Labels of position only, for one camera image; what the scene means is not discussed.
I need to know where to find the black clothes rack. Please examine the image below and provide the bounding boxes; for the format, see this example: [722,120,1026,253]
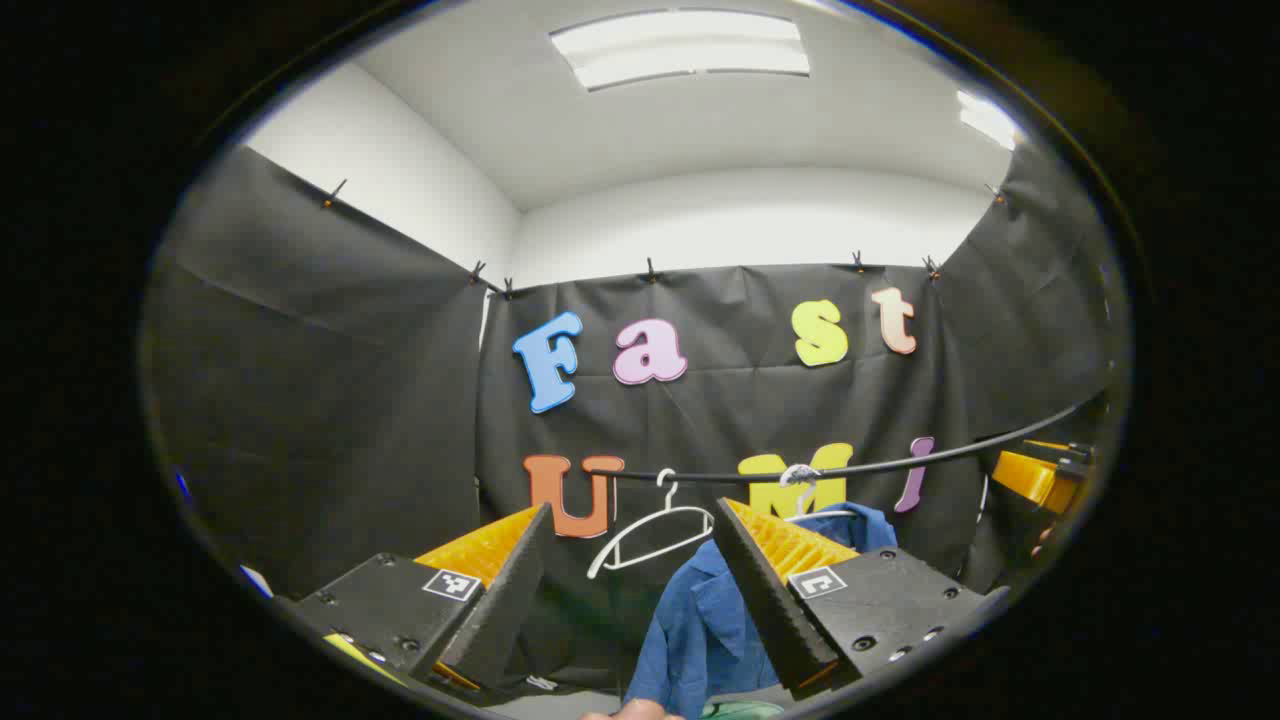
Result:
[588,395,1101,486]

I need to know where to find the large rectangular ceiling light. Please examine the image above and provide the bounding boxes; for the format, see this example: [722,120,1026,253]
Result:
[548,10,813,93]

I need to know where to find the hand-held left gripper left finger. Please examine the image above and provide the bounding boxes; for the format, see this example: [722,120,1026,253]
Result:
[275,503,556,693]

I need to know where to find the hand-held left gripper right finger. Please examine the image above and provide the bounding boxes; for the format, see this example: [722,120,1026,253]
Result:
[712,497,1011,701]

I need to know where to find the blue garment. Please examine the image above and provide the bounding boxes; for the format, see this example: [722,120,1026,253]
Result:
[622,502,899,719]

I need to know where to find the black backdrop cloth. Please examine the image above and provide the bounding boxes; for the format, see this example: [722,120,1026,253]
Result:
[140,140,1131,701]

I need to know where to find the white clothes hanger with tape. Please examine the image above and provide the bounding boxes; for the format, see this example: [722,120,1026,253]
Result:
[778,463,859,523]

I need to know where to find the small ceiling light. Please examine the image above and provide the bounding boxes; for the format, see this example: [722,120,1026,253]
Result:
[955,90,1021,151]

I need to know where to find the empty white clothes hanger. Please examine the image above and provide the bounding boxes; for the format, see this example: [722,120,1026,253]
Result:
[586,468,716,581]

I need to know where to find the row of black cloth clips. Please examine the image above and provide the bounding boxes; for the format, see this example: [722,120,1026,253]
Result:
[320,178,1009,301]

